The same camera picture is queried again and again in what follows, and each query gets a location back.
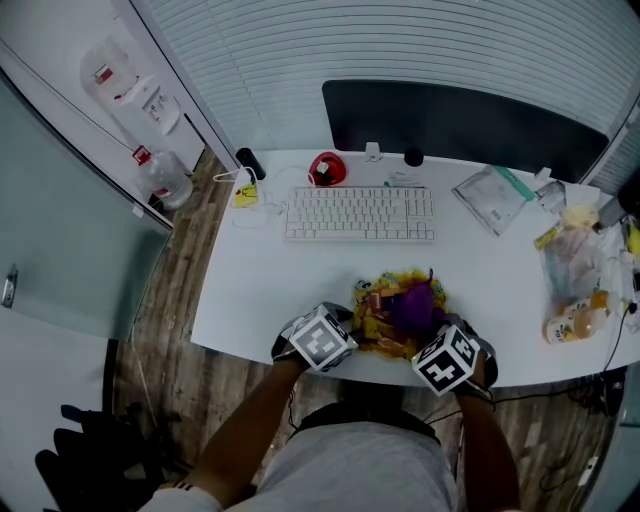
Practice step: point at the frosted glass door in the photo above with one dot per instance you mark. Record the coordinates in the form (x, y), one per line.
(75, 225)

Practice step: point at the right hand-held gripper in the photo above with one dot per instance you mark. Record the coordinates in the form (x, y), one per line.
(445, 362)

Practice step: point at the clear zip bag green edge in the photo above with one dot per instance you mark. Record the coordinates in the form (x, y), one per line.
(490, 200)

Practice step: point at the small white packet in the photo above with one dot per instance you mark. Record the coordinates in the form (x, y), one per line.
(404, 179)

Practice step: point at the black monitor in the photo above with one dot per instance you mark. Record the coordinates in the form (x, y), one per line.
(450, 125)

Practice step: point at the red round object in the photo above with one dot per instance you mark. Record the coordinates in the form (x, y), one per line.
(330, 167)

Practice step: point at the black thermos bottle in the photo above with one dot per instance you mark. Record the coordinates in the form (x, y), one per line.
(630, 192)

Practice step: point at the white window blinds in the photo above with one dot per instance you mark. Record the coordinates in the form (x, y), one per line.
(400, 40)

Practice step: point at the yellow small object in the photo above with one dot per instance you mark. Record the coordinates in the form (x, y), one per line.
(246, 196)

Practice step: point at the orange juice bottle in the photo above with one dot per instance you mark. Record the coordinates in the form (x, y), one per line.
(565, 327)
(597, 306)

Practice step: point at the small yellow toy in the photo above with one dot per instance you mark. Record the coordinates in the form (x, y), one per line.
(634, 240)

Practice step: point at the white partition clip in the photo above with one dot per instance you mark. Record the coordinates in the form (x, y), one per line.
(373, 151)
(543, 174)

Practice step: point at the silver foil packet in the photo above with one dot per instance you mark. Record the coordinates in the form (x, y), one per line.
(552, 196)

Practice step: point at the purple cloth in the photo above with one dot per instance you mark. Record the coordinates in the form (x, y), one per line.
(415, 305)

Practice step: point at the person's right forearm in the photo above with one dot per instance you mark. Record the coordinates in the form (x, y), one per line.
(487, 450)

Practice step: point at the person's left forearm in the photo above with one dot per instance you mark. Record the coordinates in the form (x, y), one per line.
(250, 430)

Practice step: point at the black cylinder speaker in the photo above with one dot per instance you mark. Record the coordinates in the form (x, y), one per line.
(250, 162)

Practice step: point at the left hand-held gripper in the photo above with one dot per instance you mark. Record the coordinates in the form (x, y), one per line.
(320, 340)

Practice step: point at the clear plastic bag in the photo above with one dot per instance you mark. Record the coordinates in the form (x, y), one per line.
(575, 260)

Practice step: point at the person's grey shirt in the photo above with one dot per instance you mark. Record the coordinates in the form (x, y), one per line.
(360, 470)

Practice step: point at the person's black trousers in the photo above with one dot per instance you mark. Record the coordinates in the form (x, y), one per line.
(365, 415)

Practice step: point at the white keyboard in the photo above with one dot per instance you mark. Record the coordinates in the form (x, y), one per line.
(360, 215)

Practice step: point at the clear water jug red cap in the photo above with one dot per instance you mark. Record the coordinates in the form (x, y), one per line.
(170, 182)

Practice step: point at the black office chair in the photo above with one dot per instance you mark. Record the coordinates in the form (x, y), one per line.
(100, 460)

